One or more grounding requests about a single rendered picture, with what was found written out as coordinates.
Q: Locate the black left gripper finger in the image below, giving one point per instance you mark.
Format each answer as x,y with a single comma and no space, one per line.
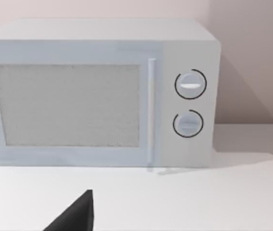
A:
77,214

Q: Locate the pale microwave door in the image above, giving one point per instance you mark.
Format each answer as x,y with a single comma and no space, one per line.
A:
66,106

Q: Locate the pale microwave knob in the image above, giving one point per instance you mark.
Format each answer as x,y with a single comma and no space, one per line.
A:
187,123
190,83

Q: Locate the pale microwave oven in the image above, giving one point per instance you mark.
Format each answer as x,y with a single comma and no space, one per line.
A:
187,53

